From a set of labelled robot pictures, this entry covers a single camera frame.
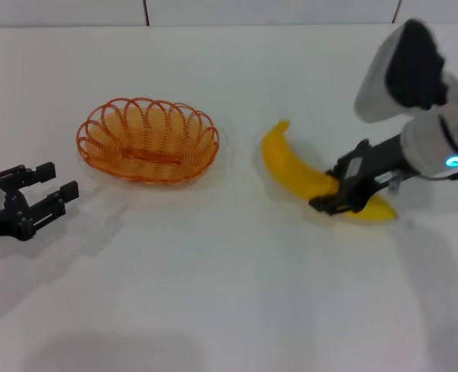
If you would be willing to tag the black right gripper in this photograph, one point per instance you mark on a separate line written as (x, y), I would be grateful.
(372, 170)

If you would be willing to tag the yellow banana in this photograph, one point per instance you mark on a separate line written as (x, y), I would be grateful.
(290, 162)

